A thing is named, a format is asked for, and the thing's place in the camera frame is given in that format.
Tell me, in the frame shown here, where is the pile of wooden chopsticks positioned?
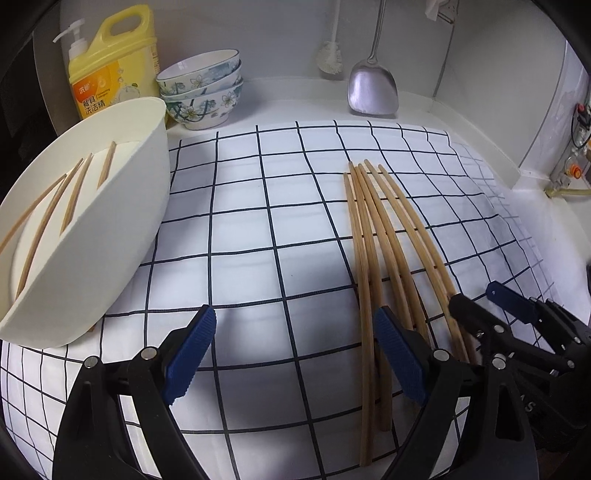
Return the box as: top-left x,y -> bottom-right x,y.
343,159 -> 478,467

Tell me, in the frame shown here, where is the floral ceramic bowl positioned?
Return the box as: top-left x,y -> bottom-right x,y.
156,48 -> 242,95
164,88 -> 245,131
159,76 -> 244,106

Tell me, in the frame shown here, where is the yellow dish soap bottle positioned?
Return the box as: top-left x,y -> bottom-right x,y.
52,4 -> 160,121

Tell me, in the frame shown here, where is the yellow gas hose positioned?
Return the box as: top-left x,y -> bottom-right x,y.
545,185 -> 591,200

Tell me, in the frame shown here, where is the black range hood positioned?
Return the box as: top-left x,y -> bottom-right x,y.
0,23 -> 63,204

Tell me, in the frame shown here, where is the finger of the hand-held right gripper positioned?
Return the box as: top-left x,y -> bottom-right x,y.
449,293 -> 570,376
486,281 -> 591,352

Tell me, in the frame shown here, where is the large white bowl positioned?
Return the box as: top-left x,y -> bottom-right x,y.
0,96 -> 171,347

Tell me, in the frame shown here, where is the white bottle brush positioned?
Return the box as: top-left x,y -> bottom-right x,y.
318,0 -> 345,75

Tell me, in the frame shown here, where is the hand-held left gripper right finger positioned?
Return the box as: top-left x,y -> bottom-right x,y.
373,305 -> 541,480

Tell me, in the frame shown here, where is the wooden chopstick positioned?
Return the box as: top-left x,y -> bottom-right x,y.
97,141 -> 117,189
15,158 -> 84,300
61,153 -> 94,233
0,175 -> 68,254

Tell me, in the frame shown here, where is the white wall socket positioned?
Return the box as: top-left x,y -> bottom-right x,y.
425,0 -> 460,23

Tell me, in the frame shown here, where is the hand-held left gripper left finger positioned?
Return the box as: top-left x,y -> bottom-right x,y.
52,305 -> 218,480

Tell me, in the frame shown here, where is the white black-checked cloth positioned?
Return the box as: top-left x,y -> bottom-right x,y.
0,119 -> 555,480

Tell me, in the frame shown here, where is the gas valve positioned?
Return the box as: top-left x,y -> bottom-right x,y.
549,102 -> 591,190

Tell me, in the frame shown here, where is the metal spatula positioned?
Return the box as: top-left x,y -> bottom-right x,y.
347,0 -> 399,116

